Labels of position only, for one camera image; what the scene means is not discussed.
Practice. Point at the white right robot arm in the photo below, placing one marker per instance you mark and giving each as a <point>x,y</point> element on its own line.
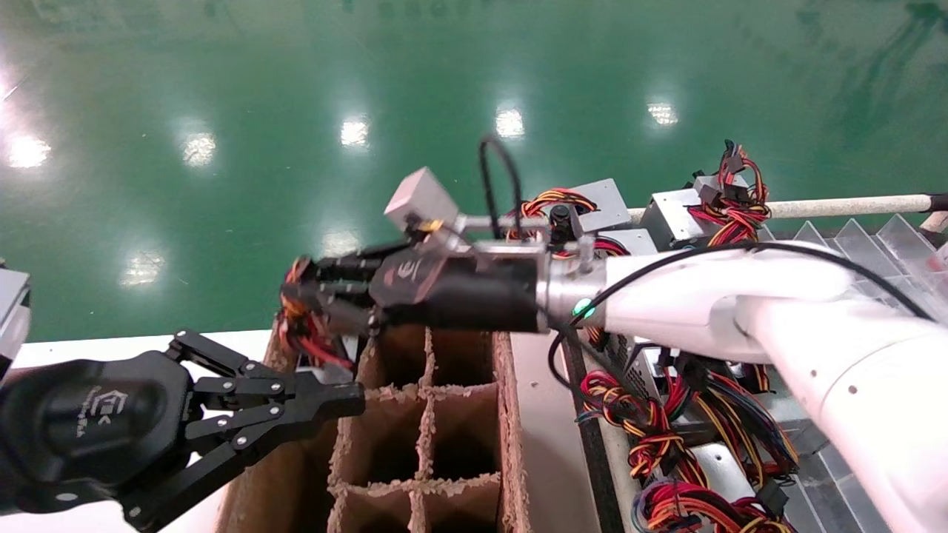
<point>815,311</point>

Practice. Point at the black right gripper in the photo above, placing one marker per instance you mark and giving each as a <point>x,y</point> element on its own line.
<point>466,292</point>

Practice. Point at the clear plastic divided tray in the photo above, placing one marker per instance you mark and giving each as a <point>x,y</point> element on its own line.
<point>881,237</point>

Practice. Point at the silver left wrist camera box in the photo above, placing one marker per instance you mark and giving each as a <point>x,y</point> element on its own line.
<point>11,303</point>

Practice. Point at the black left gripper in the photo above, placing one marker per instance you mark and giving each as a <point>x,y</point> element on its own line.
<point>89,422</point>

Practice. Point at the cardboard box with dividers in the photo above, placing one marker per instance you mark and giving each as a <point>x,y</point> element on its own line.
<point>444,396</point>

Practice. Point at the long white rod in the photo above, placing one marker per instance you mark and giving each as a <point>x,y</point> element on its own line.
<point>829,206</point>

